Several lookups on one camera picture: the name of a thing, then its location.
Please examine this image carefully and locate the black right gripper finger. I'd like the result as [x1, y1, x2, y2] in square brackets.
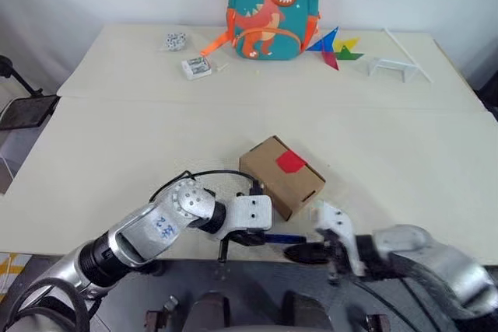
[282, 244, 331, 265]

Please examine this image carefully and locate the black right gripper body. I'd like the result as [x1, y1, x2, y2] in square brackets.
[321, 229, 353, 285]

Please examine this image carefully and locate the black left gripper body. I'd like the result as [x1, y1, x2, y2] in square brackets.
[217, 229, 251, 264]

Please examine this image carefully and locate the brown cardboard box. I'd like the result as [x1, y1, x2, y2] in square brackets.
[238, 135, 328, 222]

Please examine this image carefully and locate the red tape strip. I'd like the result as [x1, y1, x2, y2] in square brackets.
[276, 149, 310, 175]

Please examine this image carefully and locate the white battery pack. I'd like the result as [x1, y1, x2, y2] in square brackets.
[181, 56, 214, 82]

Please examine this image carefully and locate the clear acrylic stand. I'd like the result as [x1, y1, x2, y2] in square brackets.
[364, 57, 420, 85]

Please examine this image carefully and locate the colourful plastic pinwheel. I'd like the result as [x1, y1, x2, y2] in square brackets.
[306, 26, 365, 72]

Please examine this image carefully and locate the black-dotted white ball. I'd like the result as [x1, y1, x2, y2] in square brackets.
[162, 32, 189, 53]

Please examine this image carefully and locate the long white stick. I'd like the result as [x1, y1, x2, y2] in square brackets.
[382, 27, 434, 84]

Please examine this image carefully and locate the teal dinosaur backpack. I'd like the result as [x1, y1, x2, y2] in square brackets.
[199, 0, 322, 62]

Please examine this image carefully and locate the black flat pad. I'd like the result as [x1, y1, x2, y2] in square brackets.
[0, 95, 60, 132]

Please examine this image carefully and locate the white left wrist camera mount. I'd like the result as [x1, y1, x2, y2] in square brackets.
[214, 194, 273, 240]

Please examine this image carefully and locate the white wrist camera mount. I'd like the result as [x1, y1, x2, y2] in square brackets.
[214, 194, 273, 240]
[310, 201, 367, 279]

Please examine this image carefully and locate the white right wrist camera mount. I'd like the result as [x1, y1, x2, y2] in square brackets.
[310, 201, 367, 279]

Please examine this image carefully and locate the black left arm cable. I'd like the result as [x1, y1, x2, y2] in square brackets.
[149, 169, 261, 203]

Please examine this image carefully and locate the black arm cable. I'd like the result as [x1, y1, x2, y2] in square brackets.
[149, 169, 261, 203]
[352, 252, 498, 329]

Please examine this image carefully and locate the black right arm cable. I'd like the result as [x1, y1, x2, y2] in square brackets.
[352, 252, 498, 329]

